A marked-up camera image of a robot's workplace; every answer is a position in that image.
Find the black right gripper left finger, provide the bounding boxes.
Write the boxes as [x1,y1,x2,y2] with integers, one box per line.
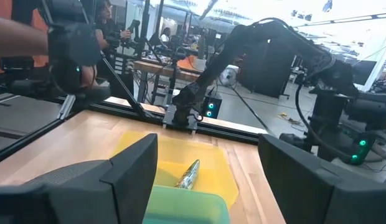
[0,133,159,224]

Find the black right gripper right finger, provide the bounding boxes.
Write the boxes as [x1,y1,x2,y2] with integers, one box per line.
[258,133,386,224]

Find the silver green granola bar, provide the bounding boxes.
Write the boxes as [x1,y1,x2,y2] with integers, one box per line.
[175,159,201,190]

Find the person's forearm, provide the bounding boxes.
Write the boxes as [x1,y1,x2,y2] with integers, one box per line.
[0,17,49,57]

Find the black controller box green lights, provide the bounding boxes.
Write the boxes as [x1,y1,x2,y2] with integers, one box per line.
[347,136,373,166]
[201,93,224,120]

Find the wooden workbench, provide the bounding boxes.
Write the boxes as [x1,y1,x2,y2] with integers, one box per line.
[133,58,209,105]

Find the white floor fan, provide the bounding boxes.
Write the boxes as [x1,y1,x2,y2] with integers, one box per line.
[219,64,240,88]

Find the yellow translucent plastic bin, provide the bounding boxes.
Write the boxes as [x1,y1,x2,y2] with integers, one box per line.
[111,130,240,210]

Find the person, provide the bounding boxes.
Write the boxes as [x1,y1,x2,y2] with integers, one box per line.
[93,0,133,68]
[159,27,172,44]

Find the black cabinet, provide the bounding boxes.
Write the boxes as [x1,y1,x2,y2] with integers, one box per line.
[238,39,295,99]

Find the teal translucent plastic bin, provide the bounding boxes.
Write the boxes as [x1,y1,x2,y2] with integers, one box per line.
[143,185,231,224]

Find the dark computer monitor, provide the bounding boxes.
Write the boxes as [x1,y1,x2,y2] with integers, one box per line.
[351,59,378,86]

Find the black aluminium table frame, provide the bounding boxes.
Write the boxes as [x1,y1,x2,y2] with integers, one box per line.
[0,93,270,166]

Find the thick black cable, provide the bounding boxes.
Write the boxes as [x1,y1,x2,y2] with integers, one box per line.
[294,83,353,163]

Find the yellow extension cord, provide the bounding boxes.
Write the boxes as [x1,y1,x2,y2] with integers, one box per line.
[277,111,303,124]

